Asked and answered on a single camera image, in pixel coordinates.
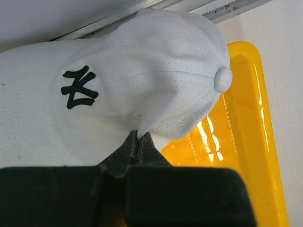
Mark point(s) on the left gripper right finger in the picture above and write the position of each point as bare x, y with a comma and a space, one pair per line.
158, 194

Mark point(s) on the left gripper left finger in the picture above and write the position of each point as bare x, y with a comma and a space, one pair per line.
64, 196

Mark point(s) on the white NY baseball cap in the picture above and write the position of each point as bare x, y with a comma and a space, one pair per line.
68, 103

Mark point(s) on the yellow plastic tray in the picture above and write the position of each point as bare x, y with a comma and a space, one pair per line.
238, 134

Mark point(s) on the aluminium front rail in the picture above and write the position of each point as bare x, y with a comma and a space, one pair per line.
214, 10

